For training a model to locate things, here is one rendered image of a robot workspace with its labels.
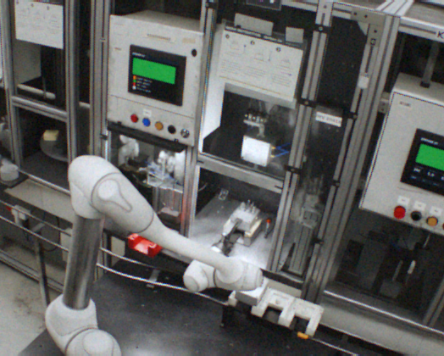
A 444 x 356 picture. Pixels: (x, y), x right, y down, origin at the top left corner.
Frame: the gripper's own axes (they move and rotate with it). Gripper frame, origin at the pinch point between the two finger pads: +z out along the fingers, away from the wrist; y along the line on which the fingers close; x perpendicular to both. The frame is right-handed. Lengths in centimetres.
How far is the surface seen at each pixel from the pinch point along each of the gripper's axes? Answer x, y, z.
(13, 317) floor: 119, -102, -31
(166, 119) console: 34, 44, -8
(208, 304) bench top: 1.3, -32.6, -16.5
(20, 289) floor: 133, -102, -10
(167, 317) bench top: 12.7, -32.7, -33.1
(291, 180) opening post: -19.6, 35.0, -5.1
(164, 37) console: 38, 77, -8
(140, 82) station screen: 46, 58, -10
